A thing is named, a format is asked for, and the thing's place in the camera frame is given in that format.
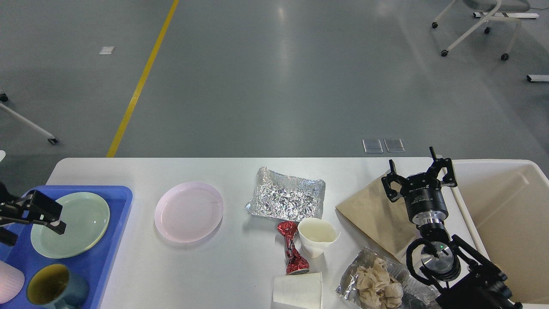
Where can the brown paper bag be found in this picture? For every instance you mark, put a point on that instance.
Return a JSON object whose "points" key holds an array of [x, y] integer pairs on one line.
{"points": [[385, 222]]}

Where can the red foil wrapper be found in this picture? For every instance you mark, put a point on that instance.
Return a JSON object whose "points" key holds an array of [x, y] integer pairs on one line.
{"points": [[296, 263]]}

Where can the dark teal mug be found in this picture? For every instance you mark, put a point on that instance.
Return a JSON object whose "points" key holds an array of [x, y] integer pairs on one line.
{"points": [[57, 287]]}

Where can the light green plate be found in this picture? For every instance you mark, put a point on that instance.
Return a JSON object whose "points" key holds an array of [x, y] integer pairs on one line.
{"points": [[86, 216]]}

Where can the white office chair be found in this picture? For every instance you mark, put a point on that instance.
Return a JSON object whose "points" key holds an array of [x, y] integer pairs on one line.
{"points": [[494, 10]]}

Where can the crumpled aluminium foil sheet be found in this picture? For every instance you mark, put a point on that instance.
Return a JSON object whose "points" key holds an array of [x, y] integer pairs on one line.
{"points": [[288, 198]]}

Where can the beige plastic bin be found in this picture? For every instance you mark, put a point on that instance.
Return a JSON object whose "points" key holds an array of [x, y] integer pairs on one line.
{"points": [[508, 219]]}

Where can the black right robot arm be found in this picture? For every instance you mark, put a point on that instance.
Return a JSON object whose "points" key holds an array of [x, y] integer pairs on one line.
{"points": [[464, 278]]}

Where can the white paper cup lying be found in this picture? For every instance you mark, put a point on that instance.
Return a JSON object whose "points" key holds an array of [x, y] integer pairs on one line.
{"points": [[304, 291]]}

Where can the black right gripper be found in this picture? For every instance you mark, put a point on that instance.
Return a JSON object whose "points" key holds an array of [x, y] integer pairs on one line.
{"points": [[424, 202]]}

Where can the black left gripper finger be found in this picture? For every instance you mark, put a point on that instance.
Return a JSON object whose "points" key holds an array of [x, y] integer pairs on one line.
{"points": [[7, 237], [34, 208]]}

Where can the pink plate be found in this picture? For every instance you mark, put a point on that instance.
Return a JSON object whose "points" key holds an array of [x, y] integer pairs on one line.
{"points": [[188, 212]]}

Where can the crumpled white paper cup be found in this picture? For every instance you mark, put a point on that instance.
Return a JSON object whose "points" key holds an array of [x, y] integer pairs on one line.
{"points": [[316, 236]]}

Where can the white bar on floor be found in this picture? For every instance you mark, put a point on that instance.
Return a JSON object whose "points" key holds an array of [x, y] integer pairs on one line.
{"points": [[537, 78]]}

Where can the blue plastic tray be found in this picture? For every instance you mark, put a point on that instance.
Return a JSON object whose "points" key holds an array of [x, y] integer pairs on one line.
{"points": [[95, 264]]}

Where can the foil with crumpled tissue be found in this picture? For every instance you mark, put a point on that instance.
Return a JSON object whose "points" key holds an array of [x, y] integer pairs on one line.
{"points": [[375, 281]]}

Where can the white chair base left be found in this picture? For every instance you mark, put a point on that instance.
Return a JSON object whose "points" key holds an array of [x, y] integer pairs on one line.
{"points": [[49, 136]]}

